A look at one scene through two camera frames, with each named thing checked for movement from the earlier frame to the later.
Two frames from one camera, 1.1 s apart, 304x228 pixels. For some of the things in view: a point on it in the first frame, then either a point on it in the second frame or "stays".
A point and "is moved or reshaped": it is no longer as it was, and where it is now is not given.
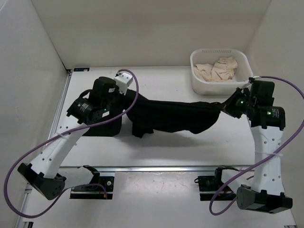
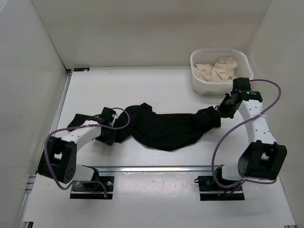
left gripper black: x=119 y=108 -> x=109 y=138
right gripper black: x=229 y=108 -> x=221 y=109
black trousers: x=149 y=115 is moved or reshaped
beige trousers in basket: x=223 y=70 stays
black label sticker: x=81 y=69 stays
